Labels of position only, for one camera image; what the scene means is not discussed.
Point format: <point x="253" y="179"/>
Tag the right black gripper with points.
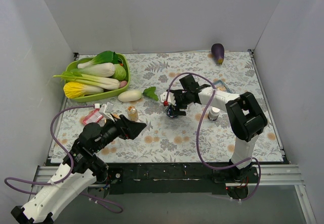
<point x="177" y="102"/>

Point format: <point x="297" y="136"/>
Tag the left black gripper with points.
<point x="124" y="127"/>

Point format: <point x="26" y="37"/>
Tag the blue round pill container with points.
<point x="172" y="113"/>

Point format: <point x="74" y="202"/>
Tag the orange pill bottle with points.
<point x="132" y="113"/>

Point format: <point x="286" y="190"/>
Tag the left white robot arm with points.
<point x="79" y="169"/>

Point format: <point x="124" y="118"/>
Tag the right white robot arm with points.
<point x="247" y="120"/>

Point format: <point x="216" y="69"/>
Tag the floral table mat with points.
<point x="189" y="138"/>

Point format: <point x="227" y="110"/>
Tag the white toy radish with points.
<point x="134" y="95"/>

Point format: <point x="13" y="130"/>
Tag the pink rectangular pill box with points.
<point x="93" y="117"/>

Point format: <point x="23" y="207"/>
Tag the small silver pill bottle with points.
<point x="213" y="114"/>

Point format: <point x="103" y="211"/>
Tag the green toy celery stalk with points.
<point x="102" y="82"/>

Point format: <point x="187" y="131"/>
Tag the blue rectangular pill box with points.
<point x="221" y="86"/>

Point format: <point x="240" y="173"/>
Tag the green toy cabbage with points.
<point x="119" y="73"/>

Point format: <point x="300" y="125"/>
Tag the white toy bok choy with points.
<point x="102" y="65"/>

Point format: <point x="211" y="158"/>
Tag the yellow toy napa cabbage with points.
<point x="74" y="90"/>

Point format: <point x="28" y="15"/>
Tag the purple toy eggplant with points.
<point x="218" y="53"/>

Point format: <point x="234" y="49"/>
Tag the green vegetable basket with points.
<point x="124" y="85"/>

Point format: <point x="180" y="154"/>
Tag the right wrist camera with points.
<point x="168" y="99"/>

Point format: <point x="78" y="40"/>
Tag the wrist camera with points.
<point x="105" y="111"/>
<point x="168" y="99"/>

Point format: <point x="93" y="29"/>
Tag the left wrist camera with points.
<point x="105" y="111"/>

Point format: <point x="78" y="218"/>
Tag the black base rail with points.
<point x="134" y="178"/>

